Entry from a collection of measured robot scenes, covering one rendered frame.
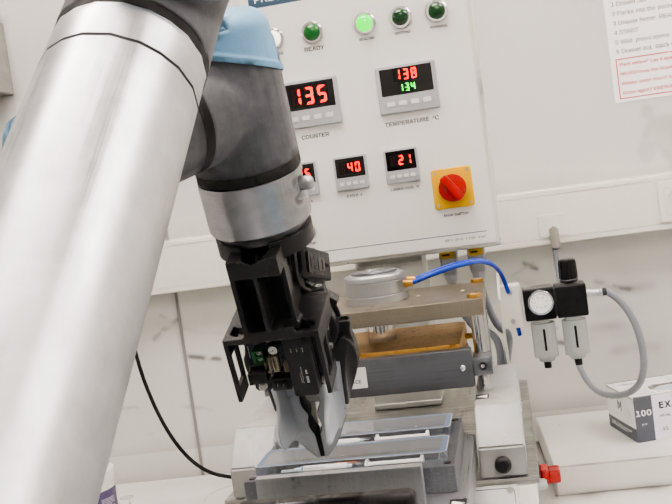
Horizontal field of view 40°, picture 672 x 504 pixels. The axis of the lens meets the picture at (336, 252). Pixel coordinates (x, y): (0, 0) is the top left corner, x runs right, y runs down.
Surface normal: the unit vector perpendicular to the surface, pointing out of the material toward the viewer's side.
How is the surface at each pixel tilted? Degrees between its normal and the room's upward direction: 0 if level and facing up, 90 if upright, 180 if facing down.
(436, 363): 90
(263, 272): 110
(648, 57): 90
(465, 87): 90
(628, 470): 90
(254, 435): 41
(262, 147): 106
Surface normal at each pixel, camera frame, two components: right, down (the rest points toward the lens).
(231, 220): -0.33, 0.44
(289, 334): -0.11, 0.42
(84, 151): 0.27, -0.55
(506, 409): -0.22, -0.69
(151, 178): 0.91, -0.18
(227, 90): 0.57, -0.22
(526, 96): -0.12, 0.07
